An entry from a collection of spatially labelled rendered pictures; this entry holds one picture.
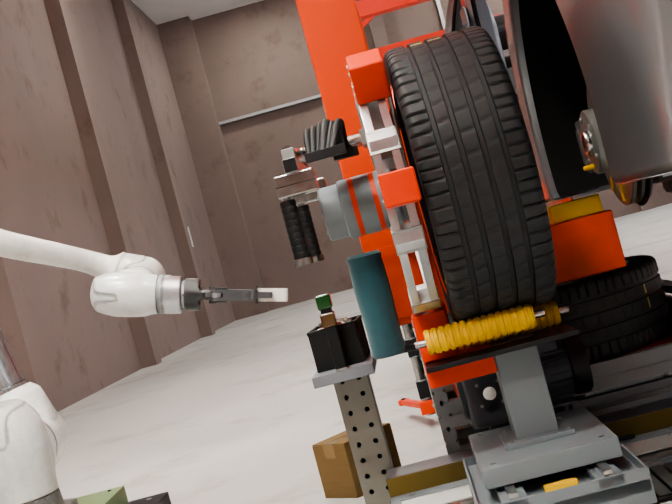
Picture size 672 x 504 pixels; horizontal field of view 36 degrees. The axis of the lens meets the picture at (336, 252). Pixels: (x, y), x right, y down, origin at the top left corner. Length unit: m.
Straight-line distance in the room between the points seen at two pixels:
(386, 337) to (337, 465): 0.91
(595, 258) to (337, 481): 1.11
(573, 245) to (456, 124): 0.83
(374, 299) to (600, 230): 0.71
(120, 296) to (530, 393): 0.95
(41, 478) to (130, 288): 0.45
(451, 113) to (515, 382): 0.65
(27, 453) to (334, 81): 1.27
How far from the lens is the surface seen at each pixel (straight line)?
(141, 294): 2.34
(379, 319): 2.49
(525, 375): 2.39
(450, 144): 2.09
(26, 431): 2.37
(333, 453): 3.31
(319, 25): 2.88
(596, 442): 2.29
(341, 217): 2.35
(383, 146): 2.15
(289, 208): 2.23
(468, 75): 2.17
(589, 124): 2.38
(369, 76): 2.22
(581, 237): 2.85
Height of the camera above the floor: 0.75
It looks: level
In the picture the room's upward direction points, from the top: 15 degrees counter-clockwise
